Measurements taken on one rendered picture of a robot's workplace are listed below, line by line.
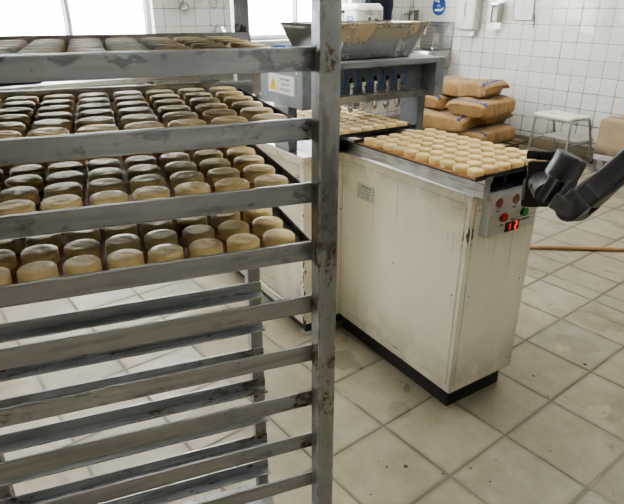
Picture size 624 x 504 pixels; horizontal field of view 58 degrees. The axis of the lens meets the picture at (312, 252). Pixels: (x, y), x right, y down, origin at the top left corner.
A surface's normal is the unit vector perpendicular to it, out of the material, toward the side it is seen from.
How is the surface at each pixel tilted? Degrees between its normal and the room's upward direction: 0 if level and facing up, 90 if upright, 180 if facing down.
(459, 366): 90
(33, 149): 90
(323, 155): 90
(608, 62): 90
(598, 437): 0
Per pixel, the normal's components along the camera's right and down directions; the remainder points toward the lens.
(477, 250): 0.54, 0.34
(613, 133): -0.75, 0.25
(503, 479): 0.00, -0.91
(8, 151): 0.35, 0.38
